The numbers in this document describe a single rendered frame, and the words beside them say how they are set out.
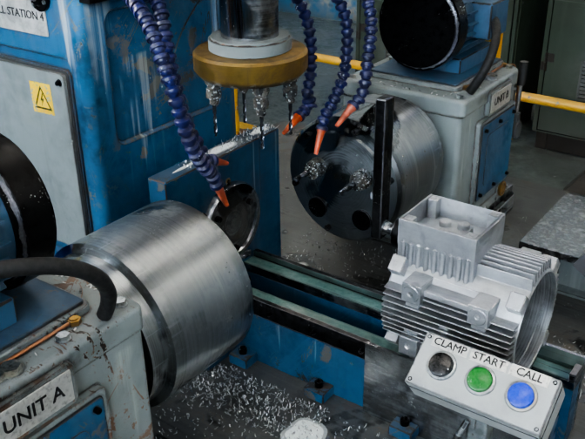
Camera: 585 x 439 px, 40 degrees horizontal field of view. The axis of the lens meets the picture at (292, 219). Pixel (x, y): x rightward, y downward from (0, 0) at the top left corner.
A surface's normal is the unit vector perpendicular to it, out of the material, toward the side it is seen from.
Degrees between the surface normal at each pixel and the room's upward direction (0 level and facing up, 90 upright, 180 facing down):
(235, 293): 73
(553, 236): 0
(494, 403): 36
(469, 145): 89
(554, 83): 90
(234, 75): 90
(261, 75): 90
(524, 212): 0
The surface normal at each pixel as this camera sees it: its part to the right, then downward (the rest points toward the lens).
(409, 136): 0.58, -0.42
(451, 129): -0.59, 0.37
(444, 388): -0.36, -0.50
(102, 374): 0.81, 0.25
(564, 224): -0.01, -0.89
